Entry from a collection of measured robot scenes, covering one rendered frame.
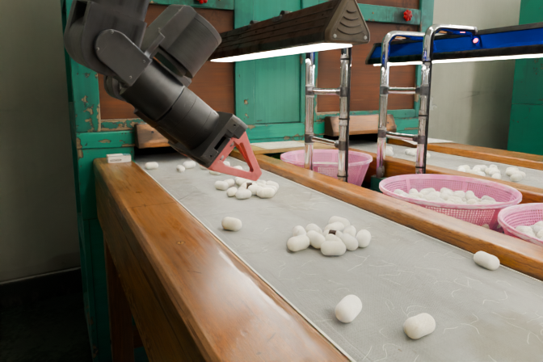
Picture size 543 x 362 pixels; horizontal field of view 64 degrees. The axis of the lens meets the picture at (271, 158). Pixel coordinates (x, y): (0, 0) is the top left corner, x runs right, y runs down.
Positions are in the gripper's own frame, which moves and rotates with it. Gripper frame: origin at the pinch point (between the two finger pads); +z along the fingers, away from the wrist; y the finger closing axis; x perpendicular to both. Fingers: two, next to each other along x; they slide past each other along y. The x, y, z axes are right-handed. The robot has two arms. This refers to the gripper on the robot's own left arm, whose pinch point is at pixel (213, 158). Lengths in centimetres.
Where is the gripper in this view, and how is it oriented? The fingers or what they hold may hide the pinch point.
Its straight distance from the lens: 97.8
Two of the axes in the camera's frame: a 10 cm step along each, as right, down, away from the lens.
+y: -4.4, -1.5, 8.9
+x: -5.9, 7.9, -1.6
